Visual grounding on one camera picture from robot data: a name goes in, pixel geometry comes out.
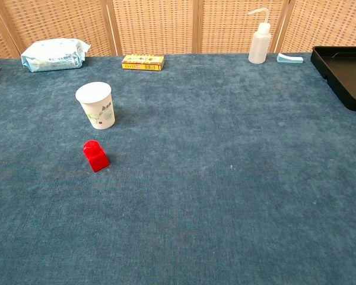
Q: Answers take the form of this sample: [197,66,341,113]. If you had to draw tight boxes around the small white block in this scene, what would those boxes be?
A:
[75,81,116,130]

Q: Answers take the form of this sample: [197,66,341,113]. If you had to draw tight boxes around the small red cube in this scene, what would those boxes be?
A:
[82,140,110,173]

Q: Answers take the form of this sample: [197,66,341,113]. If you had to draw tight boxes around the blue table cloth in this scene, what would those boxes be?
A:
[0,52,356,285]

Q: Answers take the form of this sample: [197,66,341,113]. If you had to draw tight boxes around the yellow cardboard box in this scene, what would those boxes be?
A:
[121,54,166,72]

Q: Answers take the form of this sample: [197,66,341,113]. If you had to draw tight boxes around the woven folding screen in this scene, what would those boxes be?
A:
[0,0,356,59]

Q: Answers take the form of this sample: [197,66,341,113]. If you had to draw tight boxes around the white plastic wash bottle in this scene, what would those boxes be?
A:
[247,8,272,65]

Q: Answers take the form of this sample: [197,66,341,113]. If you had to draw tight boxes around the small light blue eraser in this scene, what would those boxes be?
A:
[276,52,304,64]

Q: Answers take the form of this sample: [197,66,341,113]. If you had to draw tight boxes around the wet wipes pack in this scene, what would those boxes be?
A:
[20,37,91,73]

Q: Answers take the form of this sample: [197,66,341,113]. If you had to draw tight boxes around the black plastic tray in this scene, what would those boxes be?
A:
[310,46,356,113]

